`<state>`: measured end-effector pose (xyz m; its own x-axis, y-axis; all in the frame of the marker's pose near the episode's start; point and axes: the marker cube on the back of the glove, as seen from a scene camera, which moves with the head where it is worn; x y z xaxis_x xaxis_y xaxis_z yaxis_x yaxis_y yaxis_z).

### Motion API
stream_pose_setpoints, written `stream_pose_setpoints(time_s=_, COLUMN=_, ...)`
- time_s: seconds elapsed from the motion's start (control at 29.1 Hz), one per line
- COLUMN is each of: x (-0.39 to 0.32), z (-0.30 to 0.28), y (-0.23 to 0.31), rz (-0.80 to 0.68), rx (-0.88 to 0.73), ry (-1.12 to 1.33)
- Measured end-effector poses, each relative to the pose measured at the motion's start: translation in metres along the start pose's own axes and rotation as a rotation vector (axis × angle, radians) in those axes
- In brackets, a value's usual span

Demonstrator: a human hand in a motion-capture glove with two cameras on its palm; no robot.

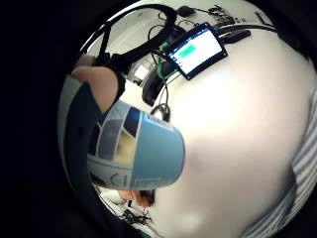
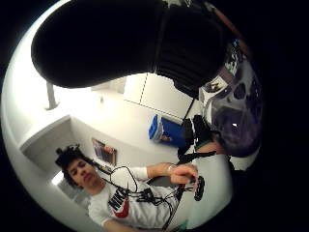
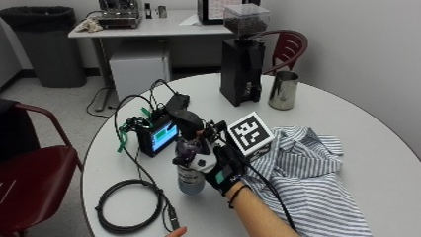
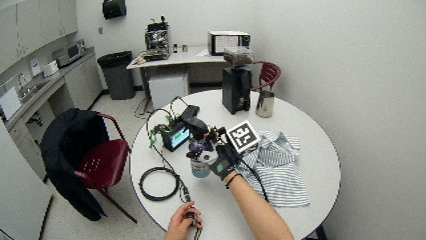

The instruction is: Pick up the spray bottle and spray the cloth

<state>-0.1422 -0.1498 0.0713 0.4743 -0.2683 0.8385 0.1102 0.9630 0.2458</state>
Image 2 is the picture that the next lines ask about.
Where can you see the purple glossy packet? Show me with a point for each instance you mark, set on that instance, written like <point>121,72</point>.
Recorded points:
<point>236,112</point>

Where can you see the black handheld device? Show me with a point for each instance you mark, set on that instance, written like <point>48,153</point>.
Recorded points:
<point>199,188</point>

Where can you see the white pole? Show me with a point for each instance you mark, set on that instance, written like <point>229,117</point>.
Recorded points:
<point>51,96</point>

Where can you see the white cabinet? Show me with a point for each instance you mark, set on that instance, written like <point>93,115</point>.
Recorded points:
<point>161,93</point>

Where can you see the blue bin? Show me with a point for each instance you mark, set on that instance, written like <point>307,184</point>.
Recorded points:
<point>167,130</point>

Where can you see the silver wristband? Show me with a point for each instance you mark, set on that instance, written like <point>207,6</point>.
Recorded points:
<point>171,168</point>

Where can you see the the person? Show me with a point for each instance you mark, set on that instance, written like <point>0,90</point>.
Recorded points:
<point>112,196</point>

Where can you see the framed wall picture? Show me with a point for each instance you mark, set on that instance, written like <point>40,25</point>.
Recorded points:
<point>104,152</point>

